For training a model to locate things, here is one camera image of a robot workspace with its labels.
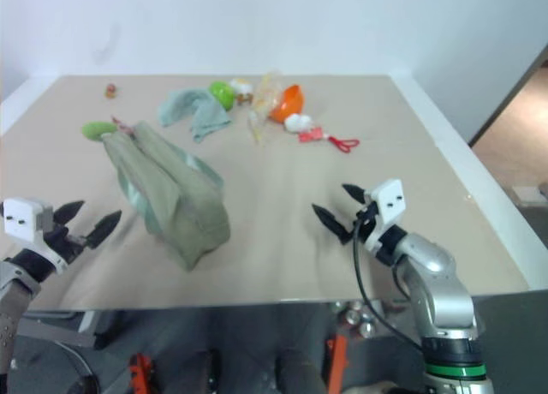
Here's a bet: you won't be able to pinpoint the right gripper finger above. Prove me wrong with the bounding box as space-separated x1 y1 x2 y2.
341 183 368 206
311 203 351 246

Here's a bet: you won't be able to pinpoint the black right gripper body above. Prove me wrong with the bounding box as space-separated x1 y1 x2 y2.
348 200 381 242

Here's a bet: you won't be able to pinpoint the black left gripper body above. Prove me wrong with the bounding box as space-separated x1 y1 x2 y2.
42 222 91 265

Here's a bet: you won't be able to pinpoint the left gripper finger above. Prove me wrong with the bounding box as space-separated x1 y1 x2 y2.
52 200 86 228
85 210 123 249

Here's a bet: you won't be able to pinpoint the olive green cloth bag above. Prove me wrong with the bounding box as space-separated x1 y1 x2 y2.
101 116 232 272

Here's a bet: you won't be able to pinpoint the red scissors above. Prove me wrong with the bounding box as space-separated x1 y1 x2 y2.
297 127 361 154

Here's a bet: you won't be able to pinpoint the green oval plush toy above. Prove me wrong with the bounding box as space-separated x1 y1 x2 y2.
81 120 117 141

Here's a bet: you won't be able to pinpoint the white plush toy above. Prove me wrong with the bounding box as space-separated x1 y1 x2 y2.
283 112 313 134

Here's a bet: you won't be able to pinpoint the orange plastic bowl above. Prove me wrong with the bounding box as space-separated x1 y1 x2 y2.
268 84 307 123

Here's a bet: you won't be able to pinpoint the clear plastic bag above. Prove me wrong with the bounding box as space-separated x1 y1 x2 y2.
247 70 287 146

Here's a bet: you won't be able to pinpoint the orange clamp tool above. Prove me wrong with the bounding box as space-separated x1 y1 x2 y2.
128 352 156 394
326 333 348 387

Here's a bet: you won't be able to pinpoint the light teal cloth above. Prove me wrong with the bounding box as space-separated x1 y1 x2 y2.
158 87 233 145

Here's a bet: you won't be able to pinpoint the white and yellow toy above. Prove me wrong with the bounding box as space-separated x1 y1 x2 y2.
229 77 255 106

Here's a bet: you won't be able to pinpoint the green ball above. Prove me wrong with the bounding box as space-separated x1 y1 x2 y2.
208 81 237 112

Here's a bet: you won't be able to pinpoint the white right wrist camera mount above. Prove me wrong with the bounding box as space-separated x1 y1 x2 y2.
362 178 406 254

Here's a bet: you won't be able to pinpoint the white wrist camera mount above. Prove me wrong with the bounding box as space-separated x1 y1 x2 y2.
1 197 69 276
362 178 406 254

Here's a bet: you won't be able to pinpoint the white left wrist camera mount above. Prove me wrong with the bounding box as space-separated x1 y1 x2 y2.
1 197 69 276

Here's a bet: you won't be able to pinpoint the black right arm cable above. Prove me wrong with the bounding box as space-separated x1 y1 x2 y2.
352 217 426 353

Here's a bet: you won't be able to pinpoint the grey metal frame piece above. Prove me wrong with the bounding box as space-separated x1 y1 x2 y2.
15 309 97 349

